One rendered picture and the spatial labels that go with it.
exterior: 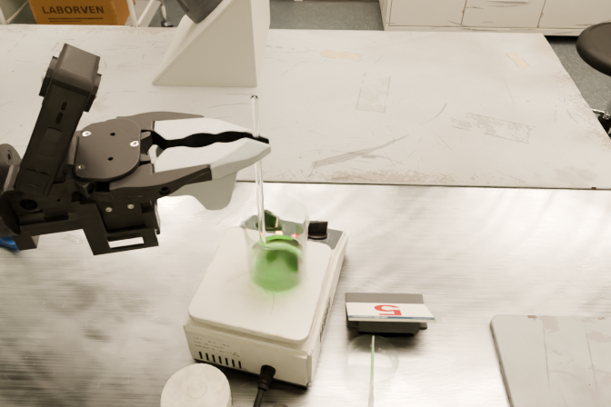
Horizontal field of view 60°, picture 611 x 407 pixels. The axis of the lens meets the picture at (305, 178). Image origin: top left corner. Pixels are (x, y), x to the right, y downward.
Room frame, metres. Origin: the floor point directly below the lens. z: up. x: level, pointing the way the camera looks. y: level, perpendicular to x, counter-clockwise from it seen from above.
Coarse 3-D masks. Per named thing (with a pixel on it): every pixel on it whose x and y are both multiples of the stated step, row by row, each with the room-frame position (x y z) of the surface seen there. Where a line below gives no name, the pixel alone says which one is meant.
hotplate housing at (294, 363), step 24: (336, 264) 0.37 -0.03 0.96; (192, 336) 0.28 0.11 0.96; (216, 336) 0.28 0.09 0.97; (240, 336) 0.27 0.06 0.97; (312, 336) 0.27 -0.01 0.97; (216, 360) 0.27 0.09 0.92; (240, 360) 0.27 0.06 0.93; (264, 360) 0.26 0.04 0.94; (288, 360) 0.26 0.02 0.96; (312, 360) 0.26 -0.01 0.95; (264, 384) 0.24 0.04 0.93
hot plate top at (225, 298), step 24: (240, 240) 0.38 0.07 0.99; (216, 264) 0.34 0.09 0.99; (240, 264) 0.34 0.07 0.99; (312, 264) 0.34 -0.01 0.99; (216, 288) 0.31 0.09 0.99; (240, 288) 0.31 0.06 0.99; (312, 288) 0.31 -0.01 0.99; (192, 312) 0.29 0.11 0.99; (216, 312) 0.29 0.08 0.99; (240, 312) 0.29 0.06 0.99; (264, 312) 0.29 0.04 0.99; (288, 312) 0.29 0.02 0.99; (312, 312) 0.29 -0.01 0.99; (264, 336) 0.26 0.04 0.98; (288, 336) 0.26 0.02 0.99
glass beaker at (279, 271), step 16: (256, 208) 0.36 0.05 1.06; (272, 208) 0.36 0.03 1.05; (288, 208) 0.36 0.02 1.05; (304, 208) 0.35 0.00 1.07; (240, 224) 0.33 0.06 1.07; (256, 224) 0.35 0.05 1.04; (272, 224) 0.36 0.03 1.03; (288, 224) 0.36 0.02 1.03; (304, 224) 0.34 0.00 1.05; (256, 240) 0.35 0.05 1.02; (304, 240) 0.32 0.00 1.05; (256, 256) 0.31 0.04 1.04; (272, 256) 0.30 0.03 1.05; (288, 256) 0.31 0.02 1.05; (304, 256) 0.32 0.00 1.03; (256, 272) 0.31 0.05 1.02; (272, 272) 0.30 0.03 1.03; (288, 272) 0.31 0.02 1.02; (304, 272) 0.32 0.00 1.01; (256, 288) 0.31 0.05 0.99; (272, 288) 0.30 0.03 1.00; (288, 288) 0.31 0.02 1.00
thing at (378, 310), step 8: (352, 304) 0.35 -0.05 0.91; (360, 304) 0.35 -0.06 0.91; (368, 304) 0.35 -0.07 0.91; (376, 304) 0.35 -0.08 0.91; (384, 304) 0.35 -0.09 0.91; (392, 304) 0.35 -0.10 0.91; (352, 312) 0.33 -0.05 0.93; (360, 312) 0.33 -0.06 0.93; (368, 312) 0.33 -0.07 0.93; (376, 312) 0.33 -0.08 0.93; (384, 312) 0.33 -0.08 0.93; (392, 312) 0.33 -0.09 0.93; (400, 312) 0.33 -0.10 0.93; (408, 312) 0.33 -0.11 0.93; (416, 312) 0.33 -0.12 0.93; (424, 312) 0.33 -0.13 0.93
